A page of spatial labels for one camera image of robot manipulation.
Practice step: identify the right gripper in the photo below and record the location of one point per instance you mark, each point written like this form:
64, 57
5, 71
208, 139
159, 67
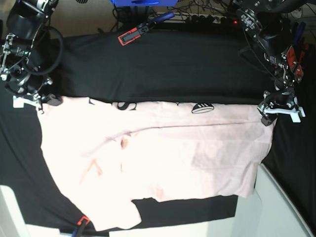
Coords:
33, 88

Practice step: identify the bottom orange blue clamp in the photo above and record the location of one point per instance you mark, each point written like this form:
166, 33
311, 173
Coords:
81, 224

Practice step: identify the orange blue clamp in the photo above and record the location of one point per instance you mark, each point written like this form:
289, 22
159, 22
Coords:
143, 28
297, 51
81, 224

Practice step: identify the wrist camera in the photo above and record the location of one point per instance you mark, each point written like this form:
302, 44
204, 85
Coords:
19, 102
297, 114

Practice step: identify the black table cloth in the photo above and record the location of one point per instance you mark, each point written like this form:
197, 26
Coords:
162, 65

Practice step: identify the pink T-shirt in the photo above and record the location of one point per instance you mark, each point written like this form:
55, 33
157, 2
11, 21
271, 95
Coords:
103, 158

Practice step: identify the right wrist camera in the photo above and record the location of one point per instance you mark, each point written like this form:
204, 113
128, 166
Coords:
19, 102

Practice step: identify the top orange blue clamp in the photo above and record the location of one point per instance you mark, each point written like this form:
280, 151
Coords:
143, 28

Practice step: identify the blue box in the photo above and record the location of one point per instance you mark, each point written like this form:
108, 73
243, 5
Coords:
122, 3

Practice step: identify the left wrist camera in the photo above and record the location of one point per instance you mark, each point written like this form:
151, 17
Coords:
297, 114

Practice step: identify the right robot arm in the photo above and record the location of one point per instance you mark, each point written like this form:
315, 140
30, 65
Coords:
24, 64

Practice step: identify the right orange blue clamp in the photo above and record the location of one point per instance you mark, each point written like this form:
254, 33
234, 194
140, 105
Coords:
297, 51

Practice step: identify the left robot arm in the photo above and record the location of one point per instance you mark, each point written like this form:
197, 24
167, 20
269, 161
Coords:
284, 53

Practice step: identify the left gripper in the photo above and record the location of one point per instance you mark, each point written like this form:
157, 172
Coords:
278, 102

